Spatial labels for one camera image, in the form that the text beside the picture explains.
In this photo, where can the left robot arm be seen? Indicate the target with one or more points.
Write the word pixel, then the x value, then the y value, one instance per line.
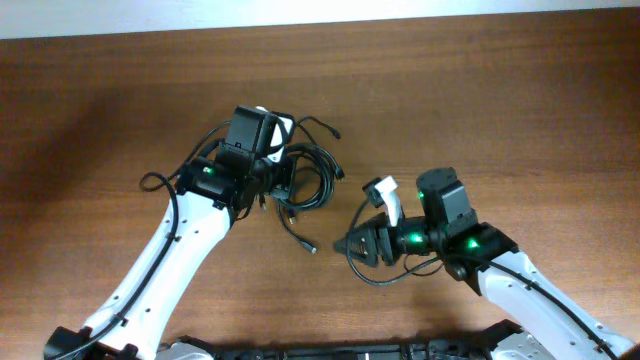
pixel 217 183

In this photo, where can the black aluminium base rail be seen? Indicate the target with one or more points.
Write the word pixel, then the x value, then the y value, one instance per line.
pixel 340 350

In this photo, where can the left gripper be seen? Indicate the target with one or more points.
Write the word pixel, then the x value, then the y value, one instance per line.
pixel 282 184

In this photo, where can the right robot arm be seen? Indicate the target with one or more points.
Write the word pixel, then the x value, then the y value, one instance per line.
pixel 448 218

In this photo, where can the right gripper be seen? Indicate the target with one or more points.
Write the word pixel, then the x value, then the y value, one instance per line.
pixel 382 237

